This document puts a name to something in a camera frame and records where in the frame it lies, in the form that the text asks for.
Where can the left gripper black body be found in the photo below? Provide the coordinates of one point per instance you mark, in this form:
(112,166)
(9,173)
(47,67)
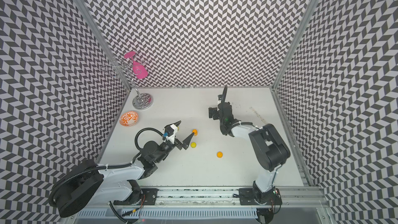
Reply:
(167,146)

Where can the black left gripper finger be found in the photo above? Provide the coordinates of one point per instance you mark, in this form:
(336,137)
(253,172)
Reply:
(187,141)
(176,124)

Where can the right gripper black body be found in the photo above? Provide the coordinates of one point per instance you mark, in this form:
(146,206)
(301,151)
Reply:
(216,115)

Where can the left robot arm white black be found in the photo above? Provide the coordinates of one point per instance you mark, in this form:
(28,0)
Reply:
(92,183)

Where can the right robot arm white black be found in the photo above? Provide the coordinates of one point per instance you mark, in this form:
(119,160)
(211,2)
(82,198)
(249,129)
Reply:
(270,149)

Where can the chrome glass holder stand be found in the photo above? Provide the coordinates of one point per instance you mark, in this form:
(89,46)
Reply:
(142,101)

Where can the orange patterned ceramic bowl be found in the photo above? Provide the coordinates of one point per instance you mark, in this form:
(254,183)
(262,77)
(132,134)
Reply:
(129,118)

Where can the pink plastic wine glass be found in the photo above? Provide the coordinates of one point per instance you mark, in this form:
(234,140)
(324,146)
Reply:
(137,68)

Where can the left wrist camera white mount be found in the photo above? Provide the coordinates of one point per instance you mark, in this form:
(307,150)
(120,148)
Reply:
(170,132)

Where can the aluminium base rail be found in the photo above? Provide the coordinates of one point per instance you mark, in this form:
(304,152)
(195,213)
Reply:
(223,197)

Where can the aluminium corner post right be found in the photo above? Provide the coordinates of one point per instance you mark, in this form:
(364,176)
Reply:
(295,42)

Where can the aluminium corner post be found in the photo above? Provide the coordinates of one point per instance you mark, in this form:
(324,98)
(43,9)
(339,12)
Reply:
(295,42)
(86,14)

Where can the aluminium corner post left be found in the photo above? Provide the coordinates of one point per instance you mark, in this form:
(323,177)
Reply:
(86,14)

